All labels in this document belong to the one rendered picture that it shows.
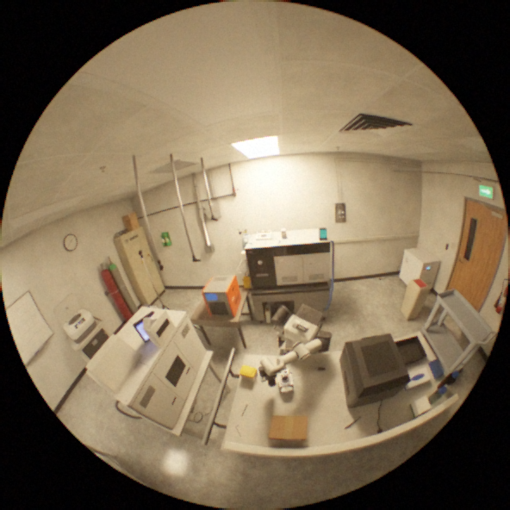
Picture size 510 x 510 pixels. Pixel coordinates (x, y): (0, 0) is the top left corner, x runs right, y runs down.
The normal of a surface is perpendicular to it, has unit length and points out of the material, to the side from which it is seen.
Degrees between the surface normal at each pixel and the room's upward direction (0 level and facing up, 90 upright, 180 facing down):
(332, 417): 0
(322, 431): 0
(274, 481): 0
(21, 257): 90
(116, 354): 41
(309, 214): 90
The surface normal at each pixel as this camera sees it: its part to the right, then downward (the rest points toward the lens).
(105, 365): 0.52, -0.75
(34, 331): 0.98, -0.08
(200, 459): -0.15, -0.91
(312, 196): -0.15, 0.40
